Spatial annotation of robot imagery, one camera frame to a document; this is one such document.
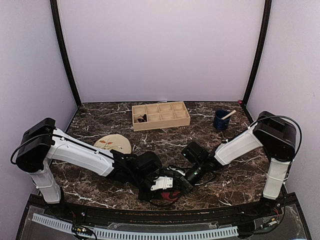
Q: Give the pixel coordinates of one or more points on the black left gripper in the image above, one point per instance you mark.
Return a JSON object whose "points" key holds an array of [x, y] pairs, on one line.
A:
{"points": [[152, 196]]}

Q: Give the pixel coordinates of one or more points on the wooden compartment tray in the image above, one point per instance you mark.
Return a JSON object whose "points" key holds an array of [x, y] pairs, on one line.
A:
{"points": [[161, 115]]}

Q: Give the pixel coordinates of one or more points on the blue enamel mug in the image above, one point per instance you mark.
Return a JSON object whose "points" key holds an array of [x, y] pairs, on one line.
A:
{"points": [[219, 123]]}

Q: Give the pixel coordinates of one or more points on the pale wooden stick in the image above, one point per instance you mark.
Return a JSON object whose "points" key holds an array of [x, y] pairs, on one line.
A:
{"points": [[229, 114]]}

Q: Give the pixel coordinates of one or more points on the brown beige argyle sock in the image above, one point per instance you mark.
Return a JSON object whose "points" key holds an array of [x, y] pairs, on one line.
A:
{"points": [[141, 119]]}

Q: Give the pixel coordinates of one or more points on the black left frame post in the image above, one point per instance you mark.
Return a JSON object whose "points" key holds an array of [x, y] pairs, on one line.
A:
{"points": [[63, 51]]}

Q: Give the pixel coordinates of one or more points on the black right frame post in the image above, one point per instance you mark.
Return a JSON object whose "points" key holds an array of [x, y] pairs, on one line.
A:
{"points": [[258, 52]]}

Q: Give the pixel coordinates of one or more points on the white slotted cable duct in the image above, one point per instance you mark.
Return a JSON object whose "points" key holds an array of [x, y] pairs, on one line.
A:
{"points": [[121, 231]]}

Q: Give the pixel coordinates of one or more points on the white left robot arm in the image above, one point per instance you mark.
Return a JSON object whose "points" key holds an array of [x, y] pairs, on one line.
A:
{"points": [[45, 142]]}

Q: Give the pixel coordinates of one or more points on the purple maroon striped sock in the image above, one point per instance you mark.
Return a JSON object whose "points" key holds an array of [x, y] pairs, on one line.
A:
{"points": [[170, 195]]}

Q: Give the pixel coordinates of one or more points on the black frame post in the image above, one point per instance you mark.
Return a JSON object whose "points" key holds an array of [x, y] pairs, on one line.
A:
{"points": [[63, 51], [258, 52]]}

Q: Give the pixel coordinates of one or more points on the round beige plate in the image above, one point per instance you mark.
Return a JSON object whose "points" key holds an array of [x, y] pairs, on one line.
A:
{"points": [[115, 142]]}

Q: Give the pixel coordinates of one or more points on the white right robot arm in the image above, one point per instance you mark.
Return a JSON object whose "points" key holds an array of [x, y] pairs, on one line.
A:
{"points": [[280, 136]]}

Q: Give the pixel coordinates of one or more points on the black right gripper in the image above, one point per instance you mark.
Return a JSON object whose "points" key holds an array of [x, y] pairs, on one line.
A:
{"points": [[185, 185]]}

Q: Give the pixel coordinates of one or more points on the black front rail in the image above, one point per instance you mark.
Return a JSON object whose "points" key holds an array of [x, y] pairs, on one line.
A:
{"points": [[99, 215]]}

